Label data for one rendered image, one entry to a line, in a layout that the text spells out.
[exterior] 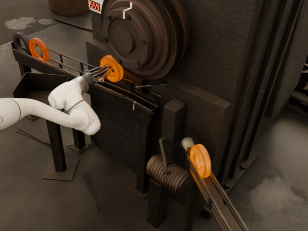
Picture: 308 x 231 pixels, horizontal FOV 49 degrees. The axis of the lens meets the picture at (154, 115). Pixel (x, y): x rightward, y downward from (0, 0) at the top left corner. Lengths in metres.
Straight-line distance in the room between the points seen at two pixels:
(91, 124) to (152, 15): 0.59
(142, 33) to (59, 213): 1.28
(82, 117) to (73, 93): 0.14
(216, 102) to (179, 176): 0.41
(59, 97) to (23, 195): 0.93
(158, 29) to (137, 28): 0.09
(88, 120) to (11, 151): 1.16
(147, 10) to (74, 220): 1.34
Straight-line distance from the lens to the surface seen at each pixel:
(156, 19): 1.52
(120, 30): 1.58
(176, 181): 1.74
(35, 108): 1.44
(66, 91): 1.70
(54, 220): 2.26
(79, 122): 1.62
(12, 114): 1.28
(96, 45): 2.07
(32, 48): 2.54
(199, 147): 1.54
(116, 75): 1.90
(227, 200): 1.48
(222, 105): 1.65
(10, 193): 2.45
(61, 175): 2.46
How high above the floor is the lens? 1.85
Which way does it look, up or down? 39 degrees down
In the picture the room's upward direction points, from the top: 4 degrees clockwise
